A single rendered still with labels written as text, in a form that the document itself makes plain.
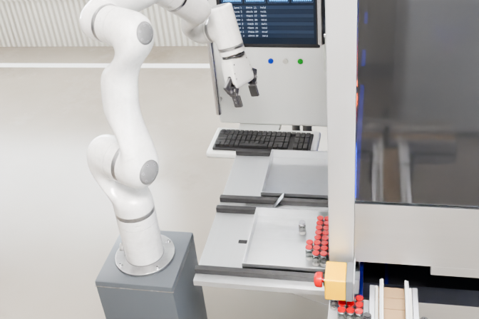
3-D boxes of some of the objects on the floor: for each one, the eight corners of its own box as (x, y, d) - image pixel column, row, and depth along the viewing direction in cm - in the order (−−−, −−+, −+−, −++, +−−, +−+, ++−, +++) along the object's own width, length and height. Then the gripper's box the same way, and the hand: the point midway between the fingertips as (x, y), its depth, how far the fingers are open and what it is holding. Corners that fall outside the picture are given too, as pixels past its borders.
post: (351, 455, 223) (361, -207, 110) (351, 471, 218) (360, -205, 105) (333, 453, 224) (324, -205, 111) (332, 469, 219) (321, -202, 107)
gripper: (224, 60, 190) (240, 111, 195) (256, 41, 202) (271, 90, 207) (207, 62, 195) (223, 112, 200) (239, 44, 206) (254, 92, 212)
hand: (246, 98), depth 203 cm, fingers open, 8 cm apart
